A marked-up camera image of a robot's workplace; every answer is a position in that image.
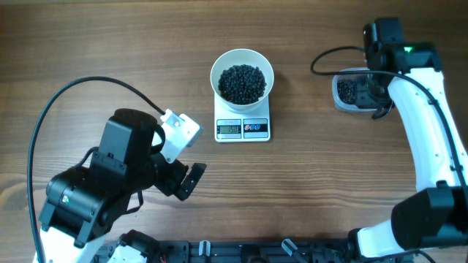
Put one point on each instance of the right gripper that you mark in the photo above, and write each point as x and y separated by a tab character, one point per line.
363	100

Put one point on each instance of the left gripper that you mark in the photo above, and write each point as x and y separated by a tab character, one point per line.
172	182

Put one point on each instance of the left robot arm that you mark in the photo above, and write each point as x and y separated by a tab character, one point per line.
136	152

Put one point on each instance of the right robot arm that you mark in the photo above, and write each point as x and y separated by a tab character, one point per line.
436	216

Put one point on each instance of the white digital kitchen scale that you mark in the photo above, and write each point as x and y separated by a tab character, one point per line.
252	125

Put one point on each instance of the black beans in bowl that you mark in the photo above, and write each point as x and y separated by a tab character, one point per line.
242	84

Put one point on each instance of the white bowl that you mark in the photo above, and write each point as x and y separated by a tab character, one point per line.
238	57

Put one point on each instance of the clear plastic container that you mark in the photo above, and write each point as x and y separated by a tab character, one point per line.
339	105

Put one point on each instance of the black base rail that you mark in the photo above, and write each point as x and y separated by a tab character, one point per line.
135	246

